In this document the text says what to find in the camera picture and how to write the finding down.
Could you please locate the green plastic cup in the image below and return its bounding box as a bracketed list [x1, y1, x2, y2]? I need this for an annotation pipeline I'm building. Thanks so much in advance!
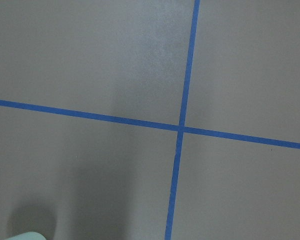
[5, 231, 47, 240]

